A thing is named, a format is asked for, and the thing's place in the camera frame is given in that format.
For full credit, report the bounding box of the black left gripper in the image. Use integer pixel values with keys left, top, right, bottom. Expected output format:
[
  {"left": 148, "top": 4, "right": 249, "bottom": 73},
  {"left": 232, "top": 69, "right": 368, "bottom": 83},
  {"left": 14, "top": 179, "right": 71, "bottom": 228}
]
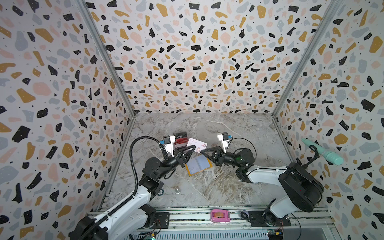
[{"left": 158, "top": 145, "right": 197, "bottom": 181}]

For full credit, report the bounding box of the black VIP card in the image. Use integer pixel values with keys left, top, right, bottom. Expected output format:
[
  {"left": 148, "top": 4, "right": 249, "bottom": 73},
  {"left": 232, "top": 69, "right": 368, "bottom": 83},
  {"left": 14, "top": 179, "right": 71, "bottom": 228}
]
[{"left": 174, "top": 132, "right": 188, "bottom": 141}]

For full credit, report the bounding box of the yellow leather card holder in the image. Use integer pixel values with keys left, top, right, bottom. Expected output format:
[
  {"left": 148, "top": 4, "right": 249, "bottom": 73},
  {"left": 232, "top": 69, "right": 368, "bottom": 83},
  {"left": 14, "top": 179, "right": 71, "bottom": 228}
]
[{"left": 186, "top": 155, "right": 213, "bottom": 176}]

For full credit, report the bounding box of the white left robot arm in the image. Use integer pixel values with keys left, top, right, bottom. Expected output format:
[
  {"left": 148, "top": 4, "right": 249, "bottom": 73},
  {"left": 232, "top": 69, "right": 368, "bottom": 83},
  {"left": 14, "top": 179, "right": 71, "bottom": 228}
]
[{"left": 69, "top": 145, "right": 196, "bottom": 240}]

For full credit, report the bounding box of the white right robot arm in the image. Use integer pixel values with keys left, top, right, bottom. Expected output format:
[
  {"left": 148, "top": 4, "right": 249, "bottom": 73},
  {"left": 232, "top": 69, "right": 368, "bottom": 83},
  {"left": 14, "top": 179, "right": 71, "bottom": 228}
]
[{"left": 201, "top": 146, "right": 324, "bottom": 225}]

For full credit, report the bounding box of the clear acrylic card stand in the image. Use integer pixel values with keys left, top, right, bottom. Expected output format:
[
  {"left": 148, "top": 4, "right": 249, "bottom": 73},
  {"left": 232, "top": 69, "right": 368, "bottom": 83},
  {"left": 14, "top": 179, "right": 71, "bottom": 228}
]
[{"left": 174, "top": 132, "right": 189, "bottom": 148}]

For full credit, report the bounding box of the red card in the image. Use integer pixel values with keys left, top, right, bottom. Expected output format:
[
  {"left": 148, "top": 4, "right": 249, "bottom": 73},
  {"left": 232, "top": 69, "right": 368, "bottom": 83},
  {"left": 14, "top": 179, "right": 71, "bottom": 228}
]
[{"left": 175, "top": 139, "right": 189, "bottom": 148}]

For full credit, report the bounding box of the pink tape measure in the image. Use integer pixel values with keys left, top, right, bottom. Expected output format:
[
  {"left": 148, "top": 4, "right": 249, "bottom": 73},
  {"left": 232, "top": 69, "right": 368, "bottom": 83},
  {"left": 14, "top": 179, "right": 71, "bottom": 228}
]
[{"left": 210, "top": 209, "right": 231, "bottom": 223}]

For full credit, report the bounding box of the mint green microphone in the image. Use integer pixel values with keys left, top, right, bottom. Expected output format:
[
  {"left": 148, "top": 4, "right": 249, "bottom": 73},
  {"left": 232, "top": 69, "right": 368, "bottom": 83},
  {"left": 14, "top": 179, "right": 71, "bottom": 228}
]
[{"left": 302, "top": 139, "right": 344, "bottom": 166}]

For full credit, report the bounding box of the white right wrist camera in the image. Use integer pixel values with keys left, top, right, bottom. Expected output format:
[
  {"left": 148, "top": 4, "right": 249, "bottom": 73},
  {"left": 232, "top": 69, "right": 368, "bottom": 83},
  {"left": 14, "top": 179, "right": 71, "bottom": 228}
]
[{"left": 217, "top": 132, "right": 232, "bottom": 153}]

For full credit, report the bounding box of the thin black camera cable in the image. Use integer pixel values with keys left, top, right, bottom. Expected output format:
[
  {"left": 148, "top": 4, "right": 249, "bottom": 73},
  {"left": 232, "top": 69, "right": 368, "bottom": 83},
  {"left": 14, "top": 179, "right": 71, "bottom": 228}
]
[{"left": 230, "top": 137, "right": 258, "bottom": 155}]

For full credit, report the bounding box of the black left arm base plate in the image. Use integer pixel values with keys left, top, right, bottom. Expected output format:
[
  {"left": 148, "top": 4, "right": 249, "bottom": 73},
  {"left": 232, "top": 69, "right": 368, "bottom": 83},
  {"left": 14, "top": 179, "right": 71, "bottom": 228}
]
[{"left": 138, "top": 212, "right": 170, "bottom": 231}]

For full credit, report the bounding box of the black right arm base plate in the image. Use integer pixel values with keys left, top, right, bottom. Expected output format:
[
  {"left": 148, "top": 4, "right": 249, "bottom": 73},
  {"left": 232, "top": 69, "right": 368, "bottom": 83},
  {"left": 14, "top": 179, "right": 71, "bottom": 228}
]
[{"left": 241, "top": 199, "right": 291, "bottom": 228}]

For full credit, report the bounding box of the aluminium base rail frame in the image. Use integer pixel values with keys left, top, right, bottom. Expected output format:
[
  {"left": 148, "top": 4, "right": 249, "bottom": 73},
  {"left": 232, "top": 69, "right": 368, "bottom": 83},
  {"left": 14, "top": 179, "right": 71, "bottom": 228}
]
[{"left": 79, "top": 204, "right": 338, "bottom": 240}]

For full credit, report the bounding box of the black corrugated cable conduit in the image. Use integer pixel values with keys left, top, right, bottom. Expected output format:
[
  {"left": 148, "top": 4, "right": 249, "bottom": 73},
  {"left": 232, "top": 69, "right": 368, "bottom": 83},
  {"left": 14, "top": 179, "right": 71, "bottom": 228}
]
[{"left": 79, "top": 135, "right": 161, "bottom": 240}]

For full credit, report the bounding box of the aluminium corner post left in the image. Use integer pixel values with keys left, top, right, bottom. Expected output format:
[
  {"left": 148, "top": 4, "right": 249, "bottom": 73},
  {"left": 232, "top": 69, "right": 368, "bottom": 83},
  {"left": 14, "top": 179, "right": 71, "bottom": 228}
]
[{"left": 75, "top": 0, "right": 135, "bottom": 118}]

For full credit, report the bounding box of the aluminium corner post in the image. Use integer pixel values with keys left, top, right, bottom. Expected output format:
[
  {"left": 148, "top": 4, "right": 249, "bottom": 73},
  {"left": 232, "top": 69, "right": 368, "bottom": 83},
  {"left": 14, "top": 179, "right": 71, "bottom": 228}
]
[
  {"left": 75, "top": 0, "right": 135, "bottom": 118},
  {"left": 272, "top": 0, "right": 344, "bottom": 119}
]

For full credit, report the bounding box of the aluminium corner post right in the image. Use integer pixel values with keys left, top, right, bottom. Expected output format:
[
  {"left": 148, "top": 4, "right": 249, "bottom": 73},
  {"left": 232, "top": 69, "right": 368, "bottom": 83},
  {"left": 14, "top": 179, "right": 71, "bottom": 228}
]
[{"left": 272, "top": 0, "right": 344, "bottom": 119}]

